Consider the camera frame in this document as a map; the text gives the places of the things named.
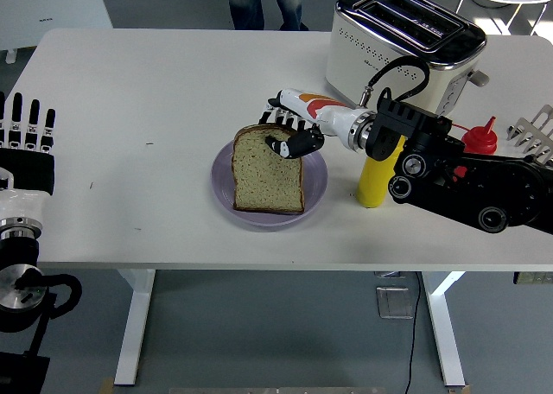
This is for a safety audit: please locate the yellow squeeze bottle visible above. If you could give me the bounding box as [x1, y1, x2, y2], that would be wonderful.
[356, 134, 408, 209]

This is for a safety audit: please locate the under-table power strip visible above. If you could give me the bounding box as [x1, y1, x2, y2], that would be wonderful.
[512, 271, 553, 286]

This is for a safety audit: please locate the white table leg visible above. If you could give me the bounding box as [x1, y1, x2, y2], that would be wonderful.
[114, 269, 156, 386]
[422, 271, 467, 387]

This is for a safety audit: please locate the white heater unit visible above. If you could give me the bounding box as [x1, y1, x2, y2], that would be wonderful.
[0, 0, 113, 65]

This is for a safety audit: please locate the purple round plate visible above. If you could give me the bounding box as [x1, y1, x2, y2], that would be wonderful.
[210, 141, 328, 227]

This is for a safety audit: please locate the metal floor socket plate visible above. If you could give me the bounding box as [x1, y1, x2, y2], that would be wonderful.
[375, 285, 415, 321]

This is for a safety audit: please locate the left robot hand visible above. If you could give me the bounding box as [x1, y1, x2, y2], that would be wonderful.
[0, 91, 57, 221]

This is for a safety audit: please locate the metal toast rack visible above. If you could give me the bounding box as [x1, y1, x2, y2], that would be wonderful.
[505, 104, 553, 167]

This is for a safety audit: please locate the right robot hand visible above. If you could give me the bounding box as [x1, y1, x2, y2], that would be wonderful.
[257, 88, 362, 159]

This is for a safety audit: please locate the red squeeze bottle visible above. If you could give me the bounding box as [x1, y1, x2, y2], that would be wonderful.
[447, 116, 499, 156]

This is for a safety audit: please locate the white chrome two-slot toaster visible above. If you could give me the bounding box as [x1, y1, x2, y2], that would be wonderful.
[324, 0, 490, 117]

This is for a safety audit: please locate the person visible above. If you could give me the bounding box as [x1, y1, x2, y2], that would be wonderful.
[227, 0, 310, 32]

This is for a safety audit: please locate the brown bread slice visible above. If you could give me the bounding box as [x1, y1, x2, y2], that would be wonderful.
[231, 124, 307, 215]

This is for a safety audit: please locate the black floor cable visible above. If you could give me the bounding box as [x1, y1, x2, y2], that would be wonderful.
[404, 271, 423, 394]

